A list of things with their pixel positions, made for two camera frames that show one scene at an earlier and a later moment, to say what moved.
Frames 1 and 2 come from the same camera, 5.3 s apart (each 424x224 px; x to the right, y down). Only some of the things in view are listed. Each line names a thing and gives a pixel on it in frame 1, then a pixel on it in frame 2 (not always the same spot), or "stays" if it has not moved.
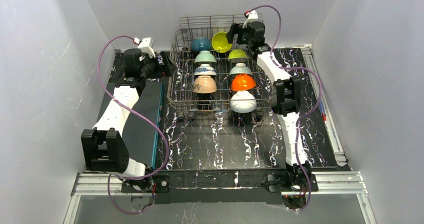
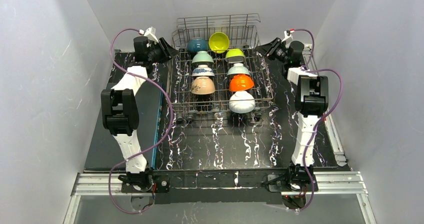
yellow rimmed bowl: [220, 42] stays
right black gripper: [232, 32] -> [273, 48]
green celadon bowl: [205, 56] stays
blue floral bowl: [205, 69] stays
